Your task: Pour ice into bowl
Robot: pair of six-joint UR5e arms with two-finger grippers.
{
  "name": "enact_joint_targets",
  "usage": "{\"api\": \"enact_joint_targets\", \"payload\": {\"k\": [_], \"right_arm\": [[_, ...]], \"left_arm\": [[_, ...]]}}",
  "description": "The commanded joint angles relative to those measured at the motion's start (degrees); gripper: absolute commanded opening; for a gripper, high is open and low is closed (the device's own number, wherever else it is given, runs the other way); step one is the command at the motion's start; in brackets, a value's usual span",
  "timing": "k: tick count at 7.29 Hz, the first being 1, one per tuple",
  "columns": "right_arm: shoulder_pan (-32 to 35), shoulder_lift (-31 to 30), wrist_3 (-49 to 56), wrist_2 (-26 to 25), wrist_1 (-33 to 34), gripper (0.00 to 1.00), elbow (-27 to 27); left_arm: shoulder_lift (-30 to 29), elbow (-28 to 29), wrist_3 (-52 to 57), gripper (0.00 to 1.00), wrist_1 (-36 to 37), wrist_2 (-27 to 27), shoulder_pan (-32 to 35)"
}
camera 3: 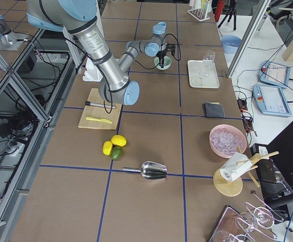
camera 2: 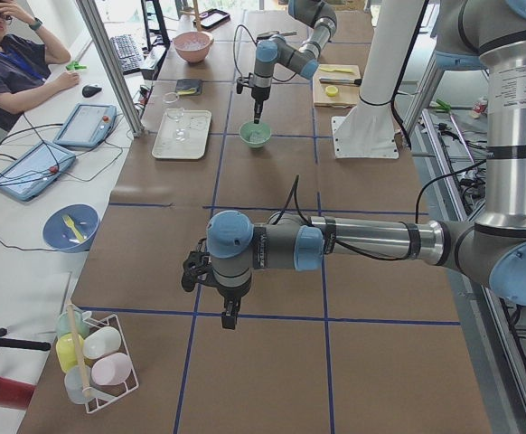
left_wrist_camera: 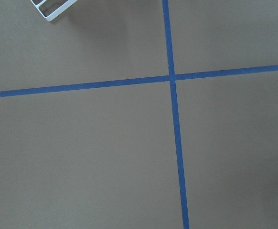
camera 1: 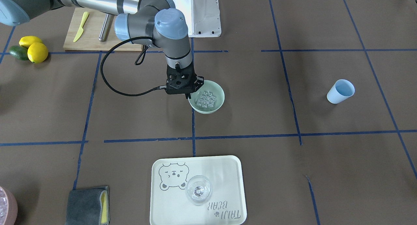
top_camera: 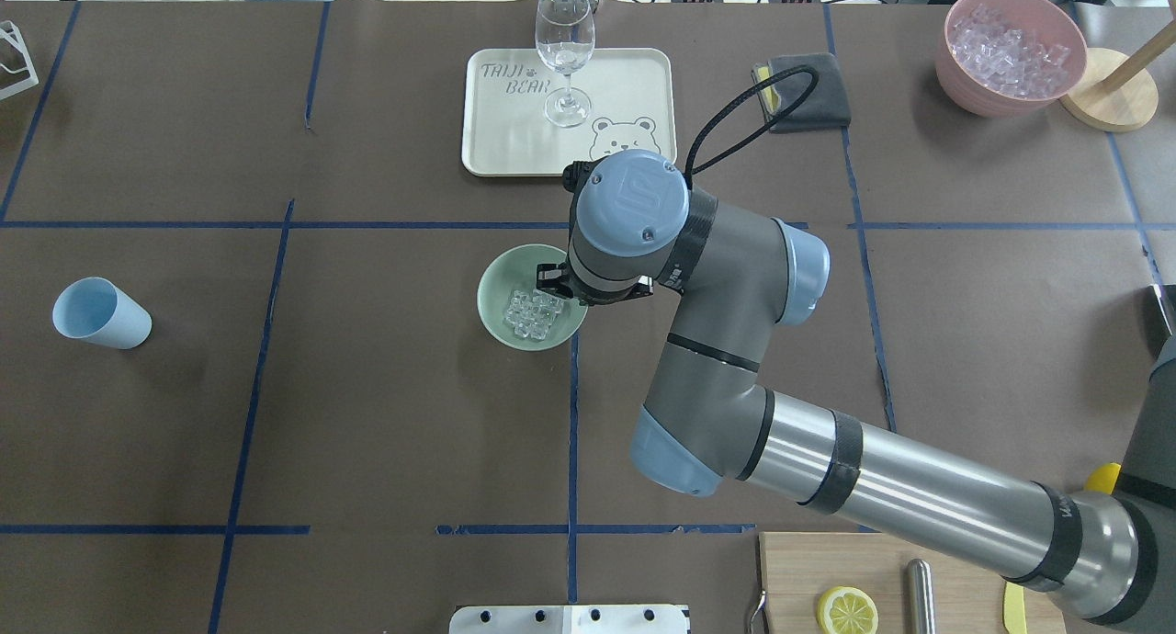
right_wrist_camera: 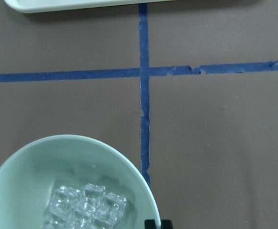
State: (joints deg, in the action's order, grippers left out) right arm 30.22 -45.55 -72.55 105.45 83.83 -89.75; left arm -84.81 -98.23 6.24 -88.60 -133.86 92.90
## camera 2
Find pink bowl of ice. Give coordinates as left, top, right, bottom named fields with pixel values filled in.
left=173, top=31, right=214, bottom=63

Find blue bowl with fork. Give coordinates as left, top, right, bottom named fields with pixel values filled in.
left=42, top=203, right=99, bottom=253

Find green bowl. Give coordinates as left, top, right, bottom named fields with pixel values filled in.
left=239, top=121, right=272, bottom=148

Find ice cubes in green bowl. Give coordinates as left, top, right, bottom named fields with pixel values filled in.
left=249, top=132, right=267, bottom=145

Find teach pendant tablet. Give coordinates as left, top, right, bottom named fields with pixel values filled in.
left=0, top=141, right=76, bottom=202
left=53, top=103, right=117, bottom=149

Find white wire cup rack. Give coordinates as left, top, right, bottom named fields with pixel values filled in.
left=55, top=303, right=139, bottom=414

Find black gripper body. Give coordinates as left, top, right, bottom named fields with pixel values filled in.
left=181, top=239, right=252, bottom=303
left=236, top=72, right=271, bottom=105

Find grey and yellow folded cloth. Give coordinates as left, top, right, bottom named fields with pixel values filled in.
left=175, top=78, right=203, bottom=96

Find wooden cutting board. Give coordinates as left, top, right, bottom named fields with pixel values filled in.
left=313, top=64, right=362, bottom=108

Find black computer mouse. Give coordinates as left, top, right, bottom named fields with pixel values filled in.
left=81, top=84, right=102, bottom=98

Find steel ice scoop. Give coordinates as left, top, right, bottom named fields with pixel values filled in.
left=256, top=31, right=297, bottom=41

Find seated person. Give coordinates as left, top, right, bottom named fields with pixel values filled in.
left=0, top=1, right=80, bottom=131

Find black keyboard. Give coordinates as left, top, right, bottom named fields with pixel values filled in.
left=109, top=34, right=145, bottom=75

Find yellow plastic knife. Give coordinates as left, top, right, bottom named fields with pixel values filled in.
left=318, top=66, right=356, bottom=74

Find aluminium frame post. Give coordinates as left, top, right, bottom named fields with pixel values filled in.
left=76, top=0, right=146, bottom=138

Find steel knife handle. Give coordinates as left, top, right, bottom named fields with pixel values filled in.
left=318, top=77, right=362, bottom=87

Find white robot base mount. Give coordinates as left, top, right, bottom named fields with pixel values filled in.
left=332, top=0, right=427, bottom=159

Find clear wine glass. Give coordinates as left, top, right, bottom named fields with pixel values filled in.
left=163, top=91, right=189, bottom=142

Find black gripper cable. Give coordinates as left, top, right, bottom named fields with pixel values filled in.
left=232, top=24, right=300, bottom=87

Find cream bear tray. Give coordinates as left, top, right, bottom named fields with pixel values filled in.
left=151, top=108, right=211, bottom=160

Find half lemon slice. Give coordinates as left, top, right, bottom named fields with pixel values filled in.
left=324, top=85, right=339, bottom=98

